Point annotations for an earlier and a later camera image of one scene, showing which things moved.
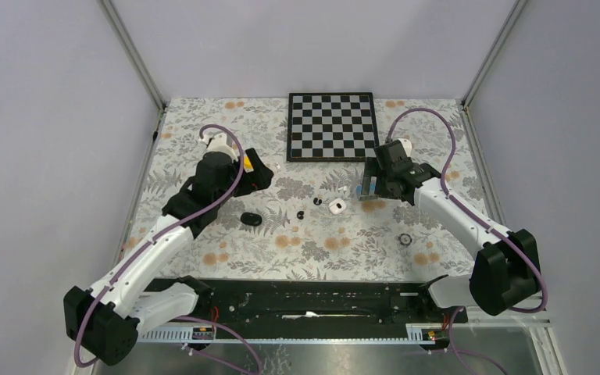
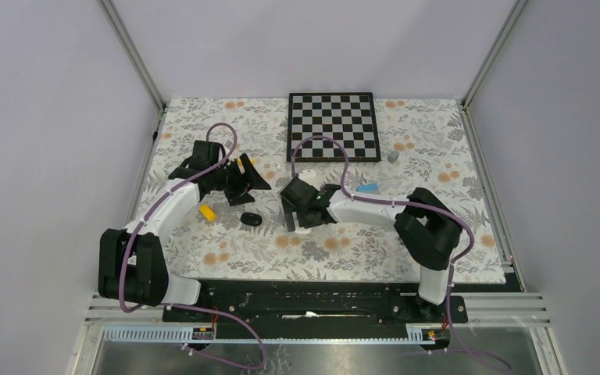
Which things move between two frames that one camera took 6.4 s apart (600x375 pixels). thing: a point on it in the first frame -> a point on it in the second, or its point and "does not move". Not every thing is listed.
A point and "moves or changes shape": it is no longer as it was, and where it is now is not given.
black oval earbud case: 251,219 does not move
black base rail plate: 325,302 does not move
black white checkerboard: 331,126 does not move
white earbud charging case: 337,206 moves or changes shape
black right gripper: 372,169 -> 288,211
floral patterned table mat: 314,221 does not move
